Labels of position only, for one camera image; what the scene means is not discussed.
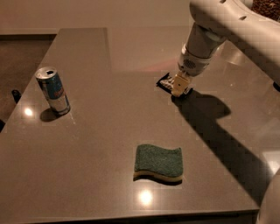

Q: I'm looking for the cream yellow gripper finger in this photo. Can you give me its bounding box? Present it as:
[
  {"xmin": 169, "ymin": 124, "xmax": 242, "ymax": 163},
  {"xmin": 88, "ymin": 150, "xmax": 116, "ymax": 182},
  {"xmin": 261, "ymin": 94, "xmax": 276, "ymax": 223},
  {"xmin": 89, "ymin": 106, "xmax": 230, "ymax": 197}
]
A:
[{"xmin": 171, "ymin": 72, "xmax": 191, "ymax": 97}]

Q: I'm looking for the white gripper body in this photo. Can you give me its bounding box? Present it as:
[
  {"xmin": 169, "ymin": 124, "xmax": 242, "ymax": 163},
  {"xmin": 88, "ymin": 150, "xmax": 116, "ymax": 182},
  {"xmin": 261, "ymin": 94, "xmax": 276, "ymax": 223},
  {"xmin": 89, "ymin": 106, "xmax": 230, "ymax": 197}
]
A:
[{"xmin": 178, "ymin": 45, "xmax": 211, "ymax": 77}]

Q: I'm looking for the black rxbar chocolate wrapper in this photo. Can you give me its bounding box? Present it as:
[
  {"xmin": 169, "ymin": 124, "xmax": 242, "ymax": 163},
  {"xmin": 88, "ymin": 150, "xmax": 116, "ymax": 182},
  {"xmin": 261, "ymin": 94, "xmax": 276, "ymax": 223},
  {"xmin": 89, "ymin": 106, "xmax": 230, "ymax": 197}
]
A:
[{"xmin": 157, "ymin": 73, "xmax": 191, "ymax": 98}]

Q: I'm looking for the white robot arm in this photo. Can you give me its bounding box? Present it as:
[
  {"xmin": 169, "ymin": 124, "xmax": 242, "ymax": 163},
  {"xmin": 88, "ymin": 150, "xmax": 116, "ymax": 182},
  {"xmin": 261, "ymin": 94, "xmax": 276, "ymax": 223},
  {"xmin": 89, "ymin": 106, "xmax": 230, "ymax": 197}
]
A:
[{"xmin": 171, "ymin": 0, "xmax": 280, "ymax": 199}]

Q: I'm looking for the green and yellow sponge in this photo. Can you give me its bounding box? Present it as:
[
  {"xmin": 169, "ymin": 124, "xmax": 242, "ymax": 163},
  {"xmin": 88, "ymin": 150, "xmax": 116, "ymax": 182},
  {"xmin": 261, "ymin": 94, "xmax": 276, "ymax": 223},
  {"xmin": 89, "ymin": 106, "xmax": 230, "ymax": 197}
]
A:
[{"xmin": 134, "ymin": 144, "xmax": 184, "ymax": 183}]

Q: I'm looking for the steel bin with brown contents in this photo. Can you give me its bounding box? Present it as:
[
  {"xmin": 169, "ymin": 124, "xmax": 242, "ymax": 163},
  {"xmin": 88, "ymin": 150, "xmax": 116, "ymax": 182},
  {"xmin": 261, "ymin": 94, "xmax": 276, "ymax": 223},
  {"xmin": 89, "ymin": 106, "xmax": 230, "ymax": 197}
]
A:
[{"xmin": 221, "ymin": 0, "xmax": 280, "ymax": 67}]

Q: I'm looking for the blue silver energy drink can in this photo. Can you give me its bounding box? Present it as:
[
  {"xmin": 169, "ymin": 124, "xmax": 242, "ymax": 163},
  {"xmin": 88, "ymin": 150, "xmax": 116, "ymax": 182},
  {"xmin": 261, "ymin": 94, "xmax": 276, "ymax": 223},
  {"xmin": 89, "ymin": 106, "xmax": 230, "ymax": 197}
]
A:
[{"xmin": 35, "ymin": 66, "xmax": 70, "ymax": 116}]

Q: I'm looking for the black chair part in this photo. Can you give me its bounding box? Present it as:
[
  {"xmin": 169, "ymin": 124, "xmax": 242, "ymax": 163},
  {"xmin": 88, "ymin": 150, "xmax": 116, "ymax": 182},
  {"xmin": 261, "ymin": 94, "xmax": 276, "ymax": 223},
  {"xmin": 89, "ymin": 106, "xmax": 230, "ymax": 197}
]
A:
[{"xmin": 11, "ymin": 89, "xmax": 21, "ymax": 103}]

